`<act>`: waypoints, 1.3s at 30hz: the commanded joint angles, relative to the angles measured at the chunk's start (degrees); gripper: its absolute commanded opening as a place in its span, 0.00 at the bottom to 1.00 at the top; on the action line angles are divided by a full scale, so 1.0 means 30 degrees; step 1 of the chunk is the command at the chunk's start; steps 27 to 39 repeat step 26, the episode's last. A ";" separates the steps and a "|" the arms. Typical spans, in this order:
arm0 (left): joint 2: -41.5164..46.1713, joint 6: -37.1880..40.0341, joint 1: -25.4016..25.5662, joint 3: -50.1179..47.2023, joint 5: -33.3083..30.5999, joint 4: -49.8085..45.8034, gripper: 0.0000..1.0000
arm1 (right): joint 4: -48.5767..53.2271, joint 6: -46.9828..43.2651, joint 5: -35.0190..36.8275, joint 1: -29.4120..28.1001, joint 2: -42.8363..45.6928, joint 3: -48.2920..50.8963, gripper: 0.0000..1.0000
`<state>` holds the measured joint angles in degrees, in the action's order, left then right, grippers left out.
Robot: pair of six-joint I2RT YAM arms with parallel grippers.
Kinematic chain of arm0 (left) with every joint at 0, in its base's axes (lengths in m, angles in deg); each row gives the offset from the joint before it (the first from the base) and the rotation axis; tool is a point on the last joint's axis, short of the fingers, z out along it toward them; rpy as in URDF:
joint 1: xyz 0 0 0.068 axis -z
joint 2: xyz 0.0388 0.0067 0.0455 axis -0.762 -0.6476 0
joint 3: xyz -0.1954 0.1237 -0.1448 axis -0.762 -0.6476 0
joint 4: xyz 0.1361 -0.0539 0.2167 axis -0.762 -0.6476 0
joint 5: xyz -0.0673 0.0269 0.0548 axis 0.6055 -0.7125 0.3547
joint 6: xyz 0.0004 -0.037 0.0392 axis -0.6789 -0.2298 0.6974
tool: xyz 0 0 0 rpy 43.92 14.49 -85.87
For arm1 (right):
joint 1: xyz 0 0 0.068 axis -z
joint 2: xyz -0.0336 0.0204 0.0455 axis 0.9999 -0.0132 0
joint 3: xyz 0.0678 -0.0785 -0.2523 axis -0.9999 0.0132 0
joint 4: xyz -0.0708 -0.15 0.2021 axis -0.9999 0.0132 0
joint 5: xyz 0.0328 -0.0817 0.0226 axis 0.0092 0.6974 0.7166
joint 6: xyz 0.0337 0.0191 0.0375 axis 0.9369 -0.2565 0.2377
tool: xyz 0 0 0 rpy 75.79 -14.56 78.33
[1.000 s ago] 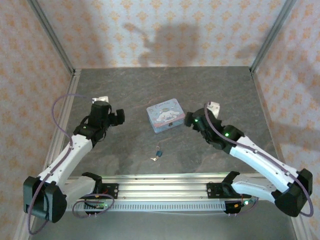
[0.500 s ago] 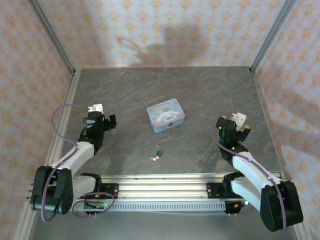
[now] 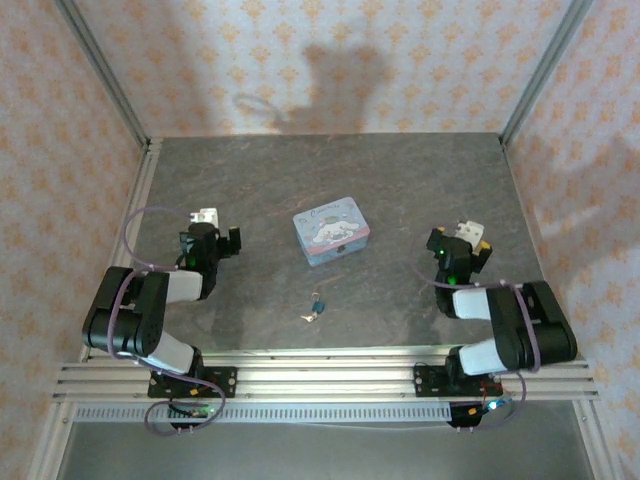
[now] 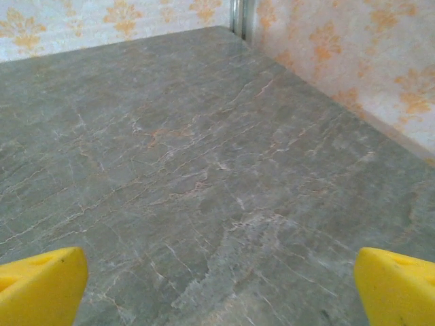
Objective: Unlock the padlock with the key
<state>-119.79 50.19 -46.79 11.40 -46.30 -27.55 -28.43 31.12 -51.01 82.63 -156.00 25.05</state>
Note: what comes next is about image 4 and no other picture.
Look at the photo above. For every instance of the aluminium frame post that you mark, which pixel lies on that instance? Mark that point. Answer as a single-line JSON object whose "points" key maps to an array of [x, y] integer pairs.
{"points": [[238, 17]]}

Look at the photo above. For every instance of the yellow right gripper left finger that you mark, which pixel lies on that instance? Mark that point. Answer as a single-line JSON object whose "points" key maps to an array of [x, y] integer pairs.
{"points": [[40, 292]]}

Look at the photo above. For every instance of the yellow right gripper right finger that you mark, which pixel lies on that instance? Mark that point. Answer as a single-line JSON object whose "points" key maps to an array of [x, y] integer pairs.
{"points": [[401, 292]]}

